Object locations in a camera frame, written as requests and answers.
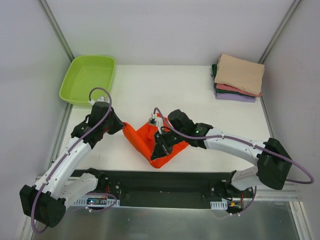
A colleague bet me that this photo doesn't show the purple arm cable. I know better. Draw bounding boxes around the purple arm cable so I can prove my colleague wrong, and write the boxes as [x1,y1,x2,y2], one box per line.
[31,86,120,235]
[152,106,315,221]

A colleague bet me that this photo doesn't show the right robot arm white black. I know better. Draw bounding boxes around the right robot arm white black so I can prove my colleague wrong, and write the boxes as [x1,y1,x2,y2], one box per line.
[148,109,292,198]

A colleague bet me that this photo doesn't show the green plastic bin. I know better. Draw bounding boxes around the green plastic bin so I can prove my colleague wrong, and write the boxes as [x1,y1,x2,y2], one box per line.
[59,55,116,107]

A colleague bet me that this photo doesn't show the beige folded t shirt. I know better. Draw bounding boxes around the beige folded t shirt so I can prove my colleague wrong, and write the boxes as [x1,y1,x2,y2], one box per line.
[214,53,265,95]

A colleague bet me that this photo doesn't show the left aluminium corner post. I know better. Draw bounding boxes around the left aluminium corner post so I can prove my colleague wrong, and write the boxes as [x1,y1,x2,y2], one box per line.
[37,0,75,62]

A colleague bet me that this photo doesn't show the pink folded t shirt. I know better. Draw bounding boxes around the pink folded t shirt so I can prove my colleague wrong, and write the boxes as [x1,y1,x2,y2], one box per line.
[216,83,262,97]

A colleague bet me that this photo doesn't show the dark green folded t shirt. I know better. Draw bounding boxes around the dark green folded t shirt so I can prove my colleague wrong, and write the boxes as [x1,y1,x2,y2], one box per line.
[211,64,241,101]

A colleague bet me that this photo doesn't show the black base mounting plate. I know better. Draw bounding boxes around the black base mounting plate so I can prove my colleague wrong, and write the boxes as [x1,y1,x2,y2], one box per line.
[71,168,241,209]

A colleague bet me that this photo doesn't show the left white cable duct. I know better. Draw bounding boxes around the left white cable duct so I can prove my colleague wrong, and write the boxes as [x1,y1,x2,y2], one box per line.
[72,196,120,208]

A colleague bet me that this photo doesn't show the white cable duct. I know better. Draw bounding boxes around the white cable duct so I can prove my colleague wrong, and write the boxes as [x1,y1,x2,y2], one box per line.
[72,196,120,208]
[210,200,228,211]

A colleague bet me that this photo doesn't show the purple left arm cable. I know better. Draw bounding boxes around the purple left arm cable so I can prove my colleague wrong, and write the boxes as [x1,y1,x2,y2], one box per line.
[31,86,120,235]

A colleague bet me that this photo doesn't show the lilac folded t shirt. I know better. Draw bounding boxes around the lilac folded t shirt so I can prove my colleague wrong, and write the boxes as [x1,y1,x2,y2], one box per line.
[216,93,256,103]

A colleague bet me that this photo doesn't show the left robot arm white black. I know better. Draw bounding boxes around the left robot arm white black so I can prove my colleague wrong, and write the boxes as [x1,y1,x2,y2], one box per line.
[19,101,125,232]

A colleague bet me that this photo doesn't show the aluminium corner post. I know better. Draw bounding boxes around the aluminium corner post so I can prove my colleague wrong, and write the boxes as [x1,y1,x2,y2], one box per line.
[258,0,303,64]
[37,0,75,62]

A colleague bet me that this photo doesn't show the right aluminium corner post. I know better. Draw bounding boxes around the right aluminium corner post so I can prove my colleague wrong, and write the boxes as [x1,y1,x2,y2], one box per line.
[258,0,303,64]

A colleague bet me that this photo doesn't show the orange t shirt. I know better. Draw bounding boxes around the orange t shirt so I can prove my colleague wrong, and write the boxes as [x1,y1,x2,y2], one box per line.
[122,122,189,169]

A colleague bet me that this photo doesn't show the right white cable duct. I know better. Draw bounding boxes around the right white cable duct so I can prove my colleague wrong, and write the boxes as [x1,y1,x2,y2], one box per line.
[210,200,228,211]

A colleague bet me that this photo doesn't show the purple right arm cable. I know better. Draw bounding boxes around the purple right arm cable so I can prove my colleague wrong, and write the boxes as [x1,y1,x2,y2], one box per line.
[152,106,315,221]

